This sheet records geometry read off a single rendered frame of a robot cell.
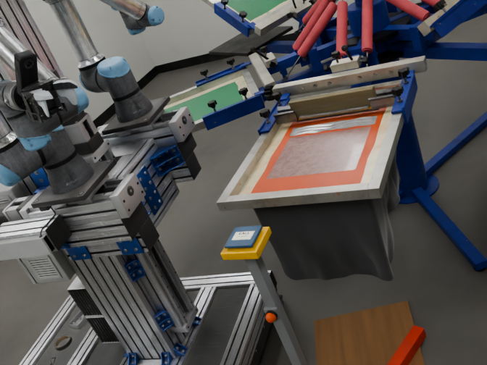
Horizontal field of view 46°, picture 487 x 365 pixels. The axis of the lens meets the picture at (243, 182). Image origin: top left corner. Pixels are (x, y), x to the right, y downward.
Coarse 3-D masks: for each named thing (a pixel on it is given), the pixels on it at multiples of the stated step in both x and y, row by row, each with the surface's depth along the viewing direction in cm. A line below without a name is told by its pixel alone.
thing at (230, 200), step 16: (400, 80) 233; (400, 112) 209; (272, 128) 238; (400, 128) 204; (256, 144) 230; (384, 144) 194; (256, 160) 222; (384, 160) 185; (240, 176) 211; (384, 176) 179; (224, 192) 205; (272, 192) 193; (288, 192) 189; (304, 192) 186; (320, 192) 182; (336, 192) 179; (352, 192) 177; (368, 192) 175; (224, 208) 201; (240, 208) 198
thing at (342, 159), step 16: (368, 112) 226; (384, 112) 221; (352, 128) 220; (368, 128) 215; (336, 144) 213; (352, 144) 209; (368, 144) 205; (320, 160) 207; (336, 160) 203; (352, 160) 199; (320, 176) 198; (336, 176) 194; (352, 176) 190
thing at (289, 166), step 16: (288, 128) 240; (288, 144) 227; (304, 144) 222; (320, 144) 218; (272, 160) 221; (288, 160) 216; (304, 160) 211; (272, 176) 210; (288, 176) 206; (304, 176) 202; (256, 192) 204
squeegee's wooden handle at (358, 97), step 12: (312, 96) 232; (324, 96) 228; (336, 96) 226; (348, 96) 224; (360, 96) 222; (372, 96) 220; (300, 108) 235; (312, 108) 233; (324, 108) 231; (336, 108) 229
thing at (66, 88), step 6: (54, 84) 130; (60, 84) 130; (66, 84) 128; (72, 84) 127; (60, 90) 132; (66, 90) 131; (72, 90) 130; (66, 96) 132; (72, 96) 131; (72, 102) 132
